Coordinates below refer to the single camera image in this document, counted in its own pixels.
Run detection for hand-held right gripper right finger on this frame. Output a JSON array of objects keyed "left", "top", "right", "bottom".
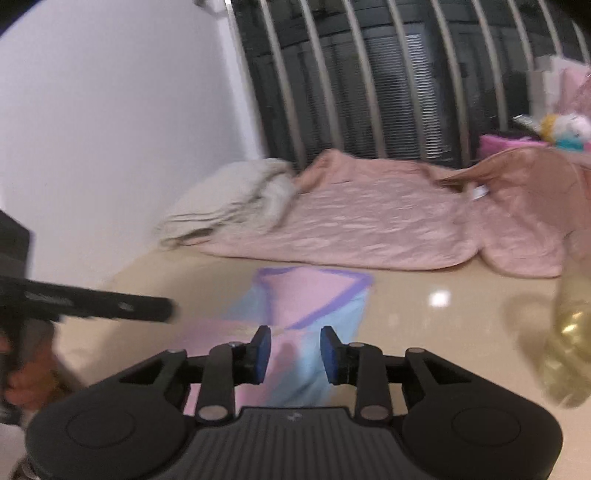
[{"left": 320, "top": 325, "right": 472, "bottom": 424}]

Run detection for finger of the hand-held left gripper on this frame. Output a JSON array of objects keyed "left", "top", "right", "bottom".
[{"left": 28, "top": 282, "right": 176, "bottom": 324}]

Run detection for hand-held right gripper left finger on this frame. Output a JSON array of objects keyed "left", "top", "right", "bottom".
[{"left": 119, "top": 325, "right": 273, "bottom": 424}]

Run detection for pink and blue garment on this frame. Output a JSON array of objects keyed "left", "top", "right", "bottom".
[{"left": 178, "top": 266, "right": 376, "bottom": 409}]

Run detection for person's left hand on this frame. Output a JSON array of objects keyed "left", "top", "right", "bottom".
[{"left": 0, "top": 330, "right": 63, "bottom": 412}]

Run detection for pink quilted blanket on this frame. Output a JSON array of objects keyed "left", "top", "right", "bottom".
[{"left": 198, "top": 148, "right": 591, "bottom": 280}]

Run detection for beige folded blanket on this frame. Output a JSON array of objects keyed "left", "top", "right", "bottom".
[{"left": 154, "top": 158, "right": 302, "bottom": 251}]

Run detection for gold sequined cloth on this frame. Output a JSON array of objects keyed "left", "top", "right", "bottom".
[{"left": 516, "top": 217, "right": 591, "bottom": 409}]

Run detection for metal bar railing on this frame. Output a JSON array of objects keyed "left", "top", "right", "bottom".
[{"left": 226, "top": 0, "right": 591, "bottom": 169}]

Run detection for pink box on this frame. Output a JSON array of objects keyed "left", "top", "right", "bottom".
[{"left": 477, "top": 133, "right": 551, "bottom": 161}]

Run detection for dark wardrobe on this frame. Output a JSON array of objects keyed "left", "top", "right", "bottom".
[{"left": 228, "top": 0, "right": 591, "bottom": 169}]

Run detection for white and yellow plush toy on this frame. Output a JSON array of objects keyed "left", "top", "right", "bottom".
[{"left": 539, "top": 112, "right": 591, "bottom": 154}]

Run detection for white boxes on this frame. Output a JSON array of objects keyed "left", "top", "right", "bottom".
[{"left": 527, "top": 54, "right": 591, "bottom": 126}]

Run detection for pink fluffy cloth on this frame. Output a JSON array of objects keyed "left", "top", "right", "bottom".
[{"left": 558, "top": 65, "right": 591, "bottom": 118}]

